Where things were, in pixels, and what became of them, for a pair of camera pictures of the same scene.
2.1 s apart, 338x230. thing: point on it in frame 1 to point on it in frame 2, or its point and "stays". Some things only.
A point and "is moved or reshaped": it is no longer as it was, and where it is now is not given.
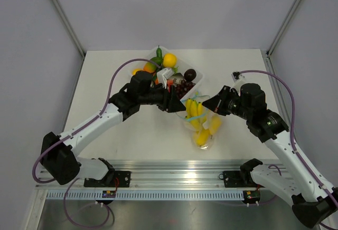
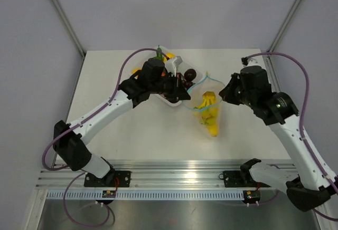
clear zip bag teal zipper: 204,124 is moved or reshaped
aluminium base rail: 159,175 stays
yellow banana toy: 191,108 to 209,100
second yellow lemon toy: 169,60 stays
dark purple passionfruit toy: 190,75 stays
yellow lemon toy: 203,137 to 213,130
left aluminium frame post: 62,15 stays
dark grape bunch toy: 181,88 stays
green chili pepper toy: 159,58 stays
